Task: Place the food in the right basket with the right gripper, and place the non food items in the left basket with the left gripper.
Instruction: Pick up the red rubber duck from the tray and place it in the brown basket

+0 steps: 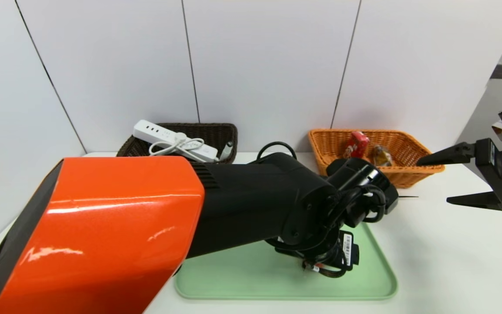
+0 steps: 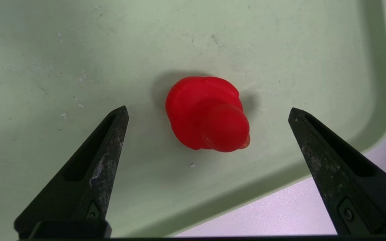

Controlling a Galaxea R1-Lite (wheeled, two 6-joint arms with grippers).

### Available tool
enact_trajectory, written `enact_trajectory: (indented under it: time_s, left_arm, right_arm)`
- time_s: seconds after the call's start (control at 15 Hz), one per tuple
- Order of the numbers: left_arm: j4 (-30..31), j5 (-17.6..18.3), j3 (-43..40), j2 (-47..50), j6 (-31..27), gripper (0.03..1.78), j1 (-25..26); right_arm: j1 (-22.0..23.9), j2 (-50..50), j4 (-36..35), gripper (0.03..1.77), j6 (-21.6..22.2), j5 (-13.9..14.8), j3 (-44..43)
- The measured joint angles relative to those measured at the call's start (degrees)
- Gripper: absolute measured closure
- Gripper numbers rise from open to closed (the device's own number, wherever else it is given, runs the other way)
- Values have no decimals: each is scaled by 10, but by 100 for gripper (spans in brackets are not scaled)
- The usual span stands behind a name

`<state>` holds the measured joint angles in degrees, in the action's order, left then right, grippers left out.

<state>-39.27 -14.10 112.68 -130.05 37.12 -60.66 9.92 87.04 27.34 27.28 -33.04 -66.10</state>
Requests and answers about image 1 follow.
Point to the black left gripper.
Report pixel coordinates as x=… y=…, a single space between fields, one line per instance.
x=349 y=253

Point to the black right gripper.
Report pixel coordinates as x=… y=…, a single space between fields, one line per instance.
x=490 y=168

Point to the brown snack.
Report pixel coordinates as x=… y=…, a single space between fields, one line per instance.
x=381 y=155

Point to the red snack box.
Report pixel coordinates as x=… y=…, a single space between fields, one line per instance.
x=357 y=144

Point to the white marker pen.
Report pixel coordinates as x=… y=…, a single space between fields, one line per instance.
x=226 y=150

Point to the white power strip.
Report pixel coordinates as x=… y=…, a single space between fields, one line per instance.
x=164 y=137

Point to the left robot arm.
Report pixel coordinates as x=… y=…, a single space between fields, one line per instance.
x=124 y=235

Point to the orange wicker basket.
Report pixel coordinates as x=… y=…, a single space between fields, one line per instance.
x=408 y=172

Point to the dark brown wicker basket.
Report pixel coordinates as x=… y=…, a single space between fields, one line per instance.
x=216 y=133

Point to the light green plastic tray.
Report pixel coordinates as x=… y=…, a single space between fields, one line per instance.
x=255 y=279

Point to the dark wall plate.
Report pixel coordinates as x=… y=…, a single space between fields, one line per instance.
x=499 y=72

